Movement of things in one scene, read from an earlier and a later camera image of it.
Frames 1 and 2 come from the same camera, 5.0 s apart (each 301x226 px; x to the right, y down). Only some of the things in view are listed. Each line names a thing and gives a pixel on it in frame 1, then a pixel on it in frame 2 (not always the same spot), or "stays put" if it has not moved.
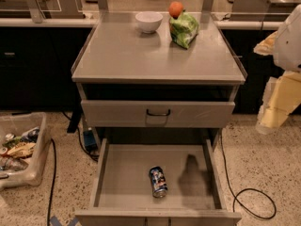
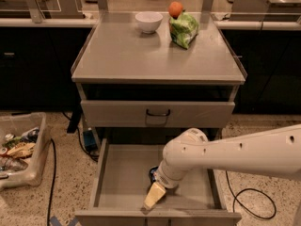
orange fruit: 175,8 stays put
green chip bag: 183,29 stays put
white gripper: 289,46 -> 164,179
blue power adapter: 89,140 stays put
